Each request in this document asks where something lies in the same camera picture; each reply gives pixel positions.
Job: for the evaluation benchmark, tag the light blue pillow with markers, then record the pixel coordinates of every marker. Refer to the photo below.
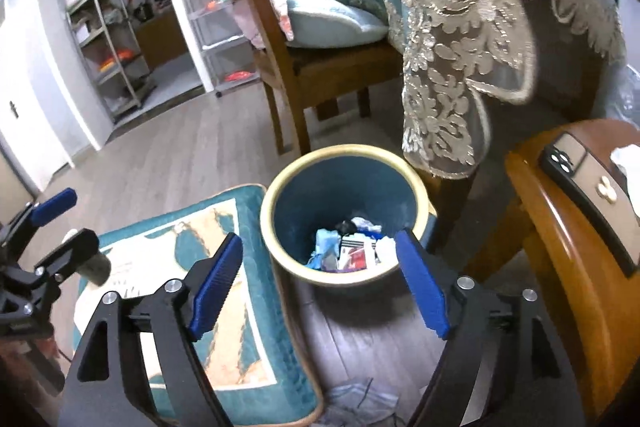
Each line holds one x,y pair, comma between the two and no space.
330,22

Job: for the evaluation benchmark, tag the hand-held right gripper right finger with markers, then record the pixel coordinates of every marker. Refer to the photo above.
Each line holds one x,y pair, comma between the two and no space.
420,287

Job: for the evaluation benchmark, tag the clear plastic bag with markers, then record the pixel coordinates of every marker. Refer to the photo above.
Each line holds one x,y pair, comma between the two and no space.
627,97

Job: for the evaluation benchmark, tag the glossy wooden chair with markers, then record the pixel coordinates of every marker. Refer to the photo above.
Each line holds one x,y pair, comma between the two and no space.
575,282

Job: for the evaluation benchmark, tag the teal bin with yellow rim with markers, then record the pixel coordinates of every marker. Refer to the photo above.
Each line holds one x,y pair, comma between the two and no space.
310,187

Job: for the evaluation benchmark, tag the red packet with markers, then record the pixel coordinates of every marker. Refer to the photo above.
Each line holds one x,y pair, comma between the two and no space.
237,76

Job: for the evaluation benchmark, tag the teal tablecloth with lace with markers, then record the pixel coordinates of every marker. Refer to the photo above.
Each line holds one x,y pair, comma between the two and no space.
465,32

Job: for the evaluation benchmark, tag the black plastic bag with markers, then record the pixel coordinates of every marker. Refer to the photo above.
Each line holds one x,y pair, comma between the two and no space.
345,225

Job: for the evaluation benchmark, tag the phone in dark case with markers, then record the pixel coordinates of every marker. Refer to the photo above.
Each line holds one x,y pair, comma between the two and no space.
585,192

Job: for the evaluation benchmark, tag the blue and white snack bag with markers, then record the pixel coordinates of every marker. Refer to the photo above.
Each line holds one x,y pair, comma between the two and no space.
369,227

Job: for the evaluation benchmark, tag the black mug white inside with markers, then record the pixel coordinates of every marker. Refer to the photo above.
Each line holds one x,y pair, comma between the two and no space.
100,269

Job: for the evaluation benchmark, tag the white door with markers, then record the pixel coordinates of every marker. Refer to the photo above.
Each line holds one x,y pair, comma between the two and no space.
30,147

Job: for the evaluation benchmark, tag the crumpled white tissue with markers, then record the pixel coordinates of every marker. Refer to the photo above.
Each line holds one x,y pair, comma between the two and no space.
627,159

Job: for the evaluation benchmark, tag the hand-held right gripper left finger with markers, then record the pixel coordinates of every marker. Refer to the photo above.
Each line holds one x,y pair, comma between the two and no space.
215,287

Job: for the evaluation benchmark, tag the printed teal cushion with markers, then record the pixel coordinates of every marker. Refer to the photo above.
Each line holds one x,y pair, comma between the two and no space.
240,207

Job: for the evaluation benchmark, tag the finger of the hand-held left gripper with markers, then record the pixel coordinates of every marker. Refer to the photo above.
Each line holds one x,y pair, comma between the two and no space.
70,252
55,203

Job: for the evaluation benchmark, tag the metal shelf rack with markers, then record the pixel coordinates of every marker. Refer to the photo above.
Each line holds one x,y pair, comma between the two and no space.
95,38

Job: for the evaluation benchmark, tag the orange cloth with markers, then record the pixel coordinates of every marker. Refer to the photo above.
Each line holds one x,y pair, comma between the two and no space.
117,58

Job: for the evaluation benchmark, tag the grey rolling cart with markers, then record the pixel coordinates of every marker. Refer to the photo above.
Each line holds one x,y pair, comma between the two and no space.
220,44

